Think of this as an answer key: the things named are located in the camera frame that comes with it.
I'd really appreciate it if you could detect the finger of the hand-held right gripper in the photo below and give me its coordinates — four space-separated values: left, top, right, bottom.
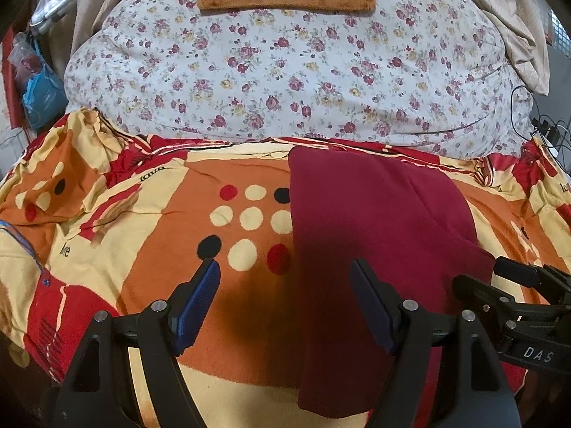
452 274 520 322
493 256 558 295

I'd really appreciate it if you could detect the white floral duvet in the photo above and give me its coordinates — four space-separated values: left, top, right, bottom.
64 0 534 161

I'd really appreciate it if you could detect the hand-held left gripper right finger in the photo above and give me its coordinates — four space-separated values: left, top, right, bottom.
349 259 520 428

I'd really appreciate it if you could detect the clear plastic bag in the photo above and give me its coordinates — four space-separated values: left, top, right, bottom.
29 0 79 36

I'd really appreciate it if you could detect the grey metal grille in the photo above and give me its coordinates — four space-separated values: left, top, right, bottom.
541 6 571 52

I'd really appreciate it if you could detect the black charger adapter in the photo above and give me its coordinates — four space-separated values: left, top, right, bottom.
533 118 559 143

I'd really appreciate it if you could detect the red orange patterned bedsheet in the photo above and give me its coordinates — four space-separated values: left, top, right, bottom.
0 109 571 428

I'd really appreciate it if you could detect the blue plastic bag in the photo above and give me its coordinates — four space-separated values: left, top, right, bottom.
22 65 65 128

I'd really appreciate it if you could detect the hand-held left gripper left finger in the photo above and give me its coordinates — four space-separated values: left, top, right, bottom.
54 259 221 428

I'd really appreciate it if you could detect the person's right forearm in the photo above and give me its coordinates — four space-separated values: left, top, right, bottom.
520 366 571 428

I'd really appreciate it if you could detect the dark red knit garment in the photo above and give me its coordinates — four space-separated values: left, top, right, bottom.
288 145 525 413

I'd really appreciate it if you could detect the black cable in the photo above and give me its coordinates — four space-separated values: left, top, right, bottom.
510 84 571 157

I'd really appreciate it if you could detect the clear bag with red contents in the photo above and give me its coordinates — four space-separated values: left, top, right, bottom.
8 31 45 94

